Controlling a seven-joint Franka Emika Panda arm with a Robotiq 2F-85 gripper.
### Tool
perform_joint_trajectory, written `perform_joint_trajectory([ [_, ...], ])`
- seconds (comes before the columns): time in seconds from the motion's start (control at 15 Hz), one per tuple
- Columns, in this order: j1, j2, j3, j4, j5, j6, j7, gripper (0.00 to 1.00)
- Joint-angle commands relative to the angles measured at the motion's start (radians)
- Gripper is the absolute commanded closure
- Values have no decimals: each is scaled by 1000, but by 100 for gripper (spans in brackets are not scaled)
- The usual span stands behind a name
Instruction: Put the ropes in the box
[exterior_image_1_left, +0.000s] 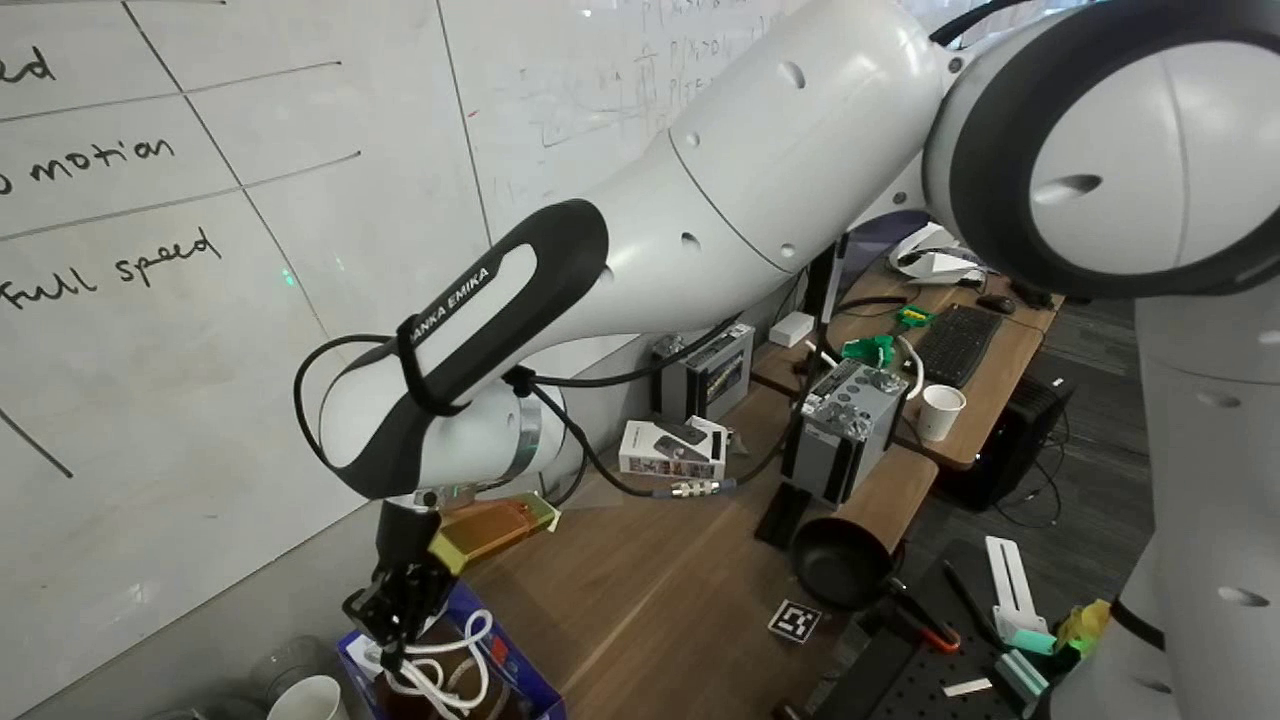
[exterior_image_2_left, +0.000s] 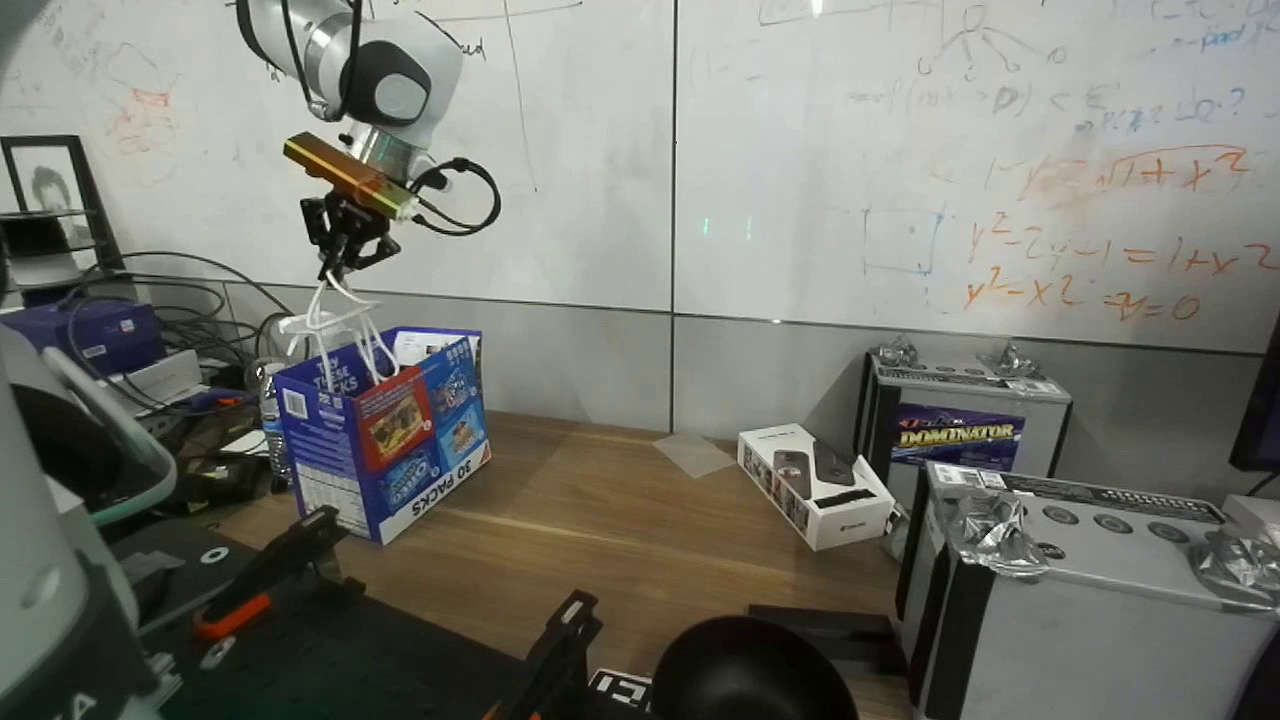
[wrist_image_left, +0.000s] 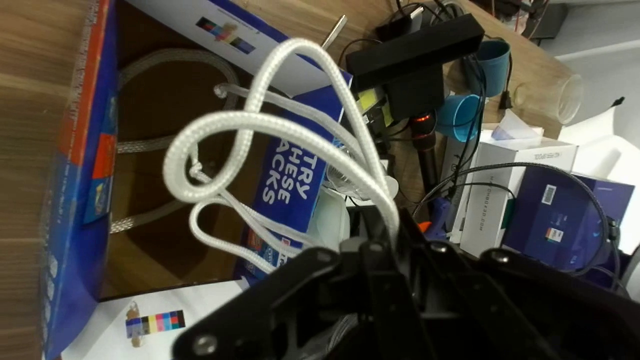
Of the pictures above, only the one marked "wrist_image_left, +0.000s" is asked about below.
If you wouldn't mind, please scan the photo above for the blue cardboard snack box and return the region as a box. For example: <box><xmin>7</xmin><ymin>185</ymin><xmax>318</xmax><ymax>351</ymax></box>
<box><xmin>39</xmin><ymin>0</ymin><xmax>356</xmax><ymax>360</ymax></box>

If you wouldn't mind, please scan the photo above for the large clear plastic cup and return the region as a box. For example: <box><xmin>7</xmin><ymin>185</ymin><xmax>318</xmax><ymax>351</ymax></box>
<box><xmin>510</xmin><ymin>69</ymin><xmax>586</xmax><ymax>126</ymax></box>

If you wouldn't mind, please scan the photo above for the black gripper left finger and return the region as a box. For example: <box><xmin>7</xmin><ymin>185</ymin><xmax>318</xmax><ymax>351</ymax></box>
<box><xmin>173</xmin><ymin>206</ymin><xmax>429</xmax><ymax>360</ymax></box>

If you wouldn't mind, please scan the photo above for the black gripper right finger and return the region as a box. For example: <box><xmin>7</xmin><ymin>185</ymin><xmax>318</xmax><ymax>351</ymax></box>
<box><xmin>399</xmin><ymin>209</ymin><xmax>640</xmax><ymax>360</ymax></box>

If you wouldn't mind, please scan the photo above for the black cable bundle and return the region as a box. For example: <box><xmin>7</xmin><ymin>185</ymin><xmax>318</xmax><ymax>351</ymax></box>
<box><xmin>413</xmin><ymin>159</ymin><xmax>626</xmax><ymax>283</ymax></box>

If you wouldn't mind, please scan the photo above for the black stand with orange ring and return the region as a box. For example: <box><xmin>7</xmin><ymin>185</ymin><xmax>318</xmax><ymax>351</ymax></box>
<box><xmin>407</xmin><ymin>110</ymin><xmax>445</xmax><ymax>192</ymax></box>

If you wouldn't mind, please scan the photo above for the black stereo camera bar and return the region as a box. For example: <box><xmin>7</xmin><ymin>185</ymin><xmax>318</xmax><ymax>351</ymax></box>
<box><xmin>344</xmin><ymin>15</ymin><xmax>487</xmax><ymax>121</ymax></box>

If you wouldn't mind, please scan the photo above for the white carton box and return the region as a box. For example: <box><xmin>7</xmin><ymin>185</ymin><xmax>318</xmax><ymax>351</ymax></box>
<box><xmin>458</xmin><ymin>138</ymin><xmax>581</xmax><ymax>259</ymax></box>

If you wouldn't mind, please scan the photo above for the purple blue product box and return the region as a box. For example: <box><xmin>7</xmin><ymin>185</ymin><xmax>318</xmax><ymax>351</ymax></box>
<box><xmin>501</xmin><ymin>164</ymin><xmax>636</xmax><ymax>274</ymax></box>

